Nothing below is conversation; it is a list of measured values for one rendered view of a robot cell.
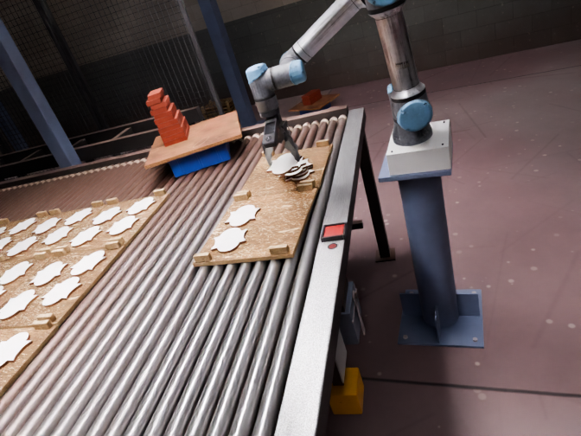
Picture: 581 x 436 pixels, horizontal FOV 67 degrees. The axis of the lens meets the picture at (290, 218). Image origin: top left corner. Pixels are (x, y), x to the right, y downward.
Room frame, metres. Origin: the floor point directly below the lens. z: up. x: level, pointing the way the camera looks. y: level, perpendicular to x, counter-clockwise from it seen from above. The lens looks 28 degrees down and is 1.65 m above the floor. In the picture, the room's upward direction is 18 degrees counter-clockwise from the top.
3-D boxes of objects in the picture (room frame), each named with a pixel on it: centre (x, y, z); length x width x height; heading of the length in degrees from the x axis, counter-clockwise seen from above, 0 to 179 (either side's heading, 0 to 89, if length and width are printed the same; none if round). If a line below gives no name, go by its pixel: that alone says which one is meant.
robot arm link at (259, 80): (1.54, -0.05, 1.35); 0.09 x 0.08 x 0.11; 77
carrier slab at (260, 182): (1.74, -0.05, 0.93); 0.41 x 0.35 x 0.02; 159
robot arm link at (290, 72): (1.53, -0.15, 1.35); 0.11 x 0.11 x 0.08; 77
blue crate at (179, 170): (2.30, 0.34, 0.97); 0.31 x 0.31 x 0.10; 0
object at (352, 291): (0.98, -0.05, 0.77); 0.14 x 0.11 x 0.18; 160
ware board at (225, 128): (2.36, 0.35, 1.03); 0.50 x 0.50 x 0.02; 0
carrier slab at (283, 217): (1.36, 0.11, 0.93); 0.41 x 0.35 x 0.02; 157
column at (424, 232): (1.59, -0.55, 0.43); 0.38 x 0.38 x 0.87; 62
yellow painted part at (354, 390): (0.81, 0.00, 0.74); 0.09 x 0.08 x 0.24; 160
